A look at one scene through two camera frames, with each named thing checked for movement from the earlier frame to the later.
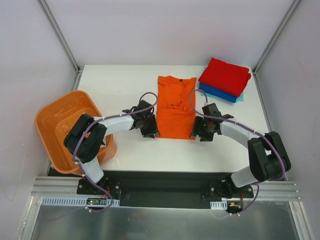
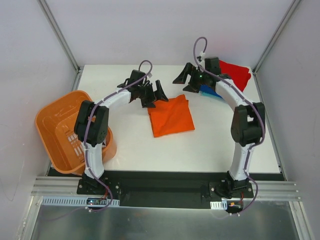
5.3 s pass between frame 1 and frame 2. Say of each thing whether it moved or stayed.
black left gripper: moved
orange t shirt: moved
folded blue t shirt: stayed
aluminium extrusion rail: stayed
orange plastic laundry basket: stayed
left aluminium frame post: stayed
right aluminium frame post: stayed
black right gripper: moved
